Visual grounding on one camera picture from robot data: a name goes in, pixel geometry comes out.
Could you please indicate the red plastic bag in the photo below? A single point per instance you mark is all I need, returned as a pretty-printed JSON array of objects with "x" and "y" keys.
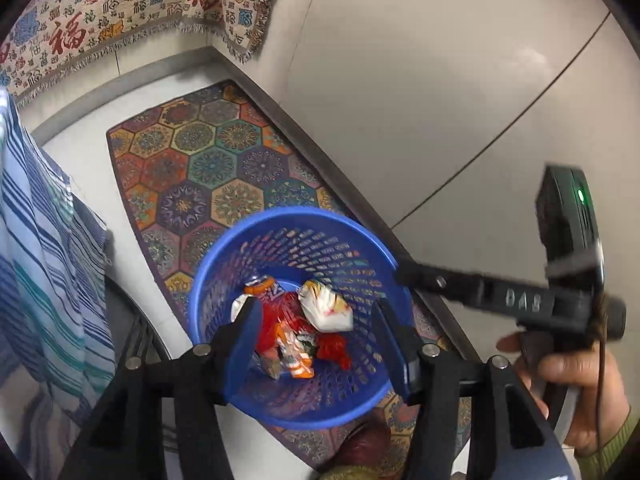
[{"x": 332, "y": 349}]

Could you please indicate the white red paper pouch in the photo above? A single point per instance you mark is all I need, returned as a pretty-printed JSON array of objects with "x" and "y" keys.
[{"x": 325, "y": 307}]

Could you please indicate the striped tablecloth round table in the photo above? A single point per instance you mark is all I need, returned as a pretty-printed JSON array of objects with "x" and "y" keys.
[{"x": 45, "y": 260}]

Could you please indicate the orange soda can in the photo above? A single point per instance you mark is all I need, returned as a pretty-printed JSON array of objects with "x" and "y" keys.
[{"x": 267, "y": 294}]

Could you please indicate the person's right hand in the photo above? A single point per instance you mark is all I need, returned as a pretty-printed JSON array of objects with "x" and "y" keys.
[{"x": 590, "y": 375}]

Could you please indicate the person's right forearm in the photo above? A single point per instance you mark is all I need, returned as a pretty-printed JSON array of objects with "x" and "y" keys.
[{"x": 607, "y": 455}]

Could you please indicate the blue plastic mesh basket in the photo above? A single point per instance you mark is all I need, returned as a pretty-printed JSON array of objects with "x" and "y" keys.
[{"x": 320, "y": 400}]

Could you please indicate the small printed blanket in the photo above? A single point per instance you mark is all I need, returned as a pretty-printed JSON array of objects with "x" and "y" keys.
[{"x": 235, "y": 5}]

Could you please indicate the beige base cabinet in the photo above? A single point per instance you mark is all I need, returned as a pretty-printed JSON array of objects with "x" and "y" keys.
[{"x": 425, "y": 85}]

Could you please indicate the colourful hexagon floor mat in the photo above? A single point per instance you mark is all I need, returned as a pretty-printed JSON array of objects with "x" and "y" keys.
[{"x": 210, "y": 160}]

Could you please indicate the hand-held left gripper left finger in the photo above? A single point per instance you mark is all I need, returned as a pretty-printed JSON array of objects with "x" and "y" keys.
[{"x": 245, "y": 347}]

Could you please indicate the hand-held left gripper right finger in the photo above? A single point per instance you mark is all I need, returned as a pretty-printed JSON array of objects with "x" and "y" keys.
[{"x": 395, "y": 355}]

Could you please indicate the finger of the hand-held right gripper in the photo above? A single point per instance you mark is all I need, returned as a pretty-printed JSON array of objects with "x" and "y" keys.
[{"x": 435, "y": 280}]

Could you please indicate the orange white wrapper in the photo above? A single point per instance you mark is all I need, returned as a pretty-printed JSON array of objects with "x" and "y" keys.
[{"x": 297, "y": 355}]

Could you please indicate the person's brown shoe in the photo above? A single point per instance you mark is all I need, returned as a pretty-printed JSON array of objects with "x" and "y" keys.
[{"x": 360, "y": 445}]

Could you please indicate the metal table frame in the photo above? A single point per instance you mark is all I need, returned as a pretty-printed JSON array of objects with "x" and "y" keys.
[{"x": 142, "y": 330}]

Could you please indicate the large printed blanket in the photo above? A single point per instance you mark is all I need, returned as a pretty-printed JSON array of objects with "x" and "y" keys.
[{"x": 75, "y": 20}]

